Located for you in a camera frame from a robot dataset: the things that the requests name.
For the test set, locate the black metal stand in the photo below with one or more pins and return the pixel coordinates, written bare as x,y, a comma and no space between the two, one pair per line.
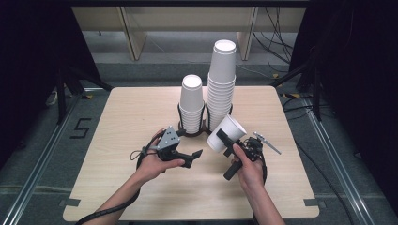
316,93
61,93

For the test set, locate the pale wooden desk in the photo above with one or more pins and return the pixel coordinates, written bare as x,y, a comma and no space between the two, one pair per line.
187,18

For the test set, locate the black curtain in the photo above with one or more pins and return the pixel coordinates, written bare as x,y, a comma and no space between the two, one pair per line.
359,78
31,62

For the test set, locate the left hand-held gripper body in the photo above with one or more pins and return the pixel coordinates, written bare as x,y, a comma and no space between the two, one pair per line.
169,140

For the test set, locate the person's left hand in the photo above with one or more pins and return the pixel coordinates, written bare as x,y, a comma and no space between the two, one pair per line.
150,164

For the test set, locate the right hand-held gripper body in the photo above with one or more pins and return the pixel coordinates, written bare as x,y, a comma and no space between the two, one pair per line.
255,148

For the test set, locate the aluminium floor rail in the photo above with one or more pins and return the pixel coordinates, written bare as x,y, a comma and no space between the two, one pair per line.
338,162
37,175

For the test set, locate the person's right hand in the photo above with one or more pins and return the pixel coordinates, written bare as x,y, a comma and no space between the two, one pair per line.
250,175

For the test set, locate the single white paper cup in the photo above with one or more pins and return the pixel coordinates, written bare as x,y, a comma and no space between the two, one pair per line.
231,128

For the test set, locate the stack of white paper cups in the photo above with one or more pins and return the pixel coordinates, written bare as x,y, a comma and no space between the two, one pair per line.
222,75
191,97

